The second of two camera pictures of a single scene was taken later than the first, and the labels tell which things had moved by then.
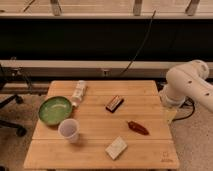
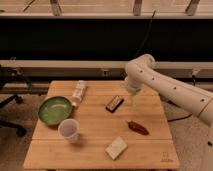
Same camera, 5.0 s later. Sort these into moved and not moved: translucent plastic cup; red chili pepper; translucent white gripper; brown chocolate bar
Moved: translucent white gripper
Not moved: translucent plastic cup; red chili pepper; brown chocolate bar
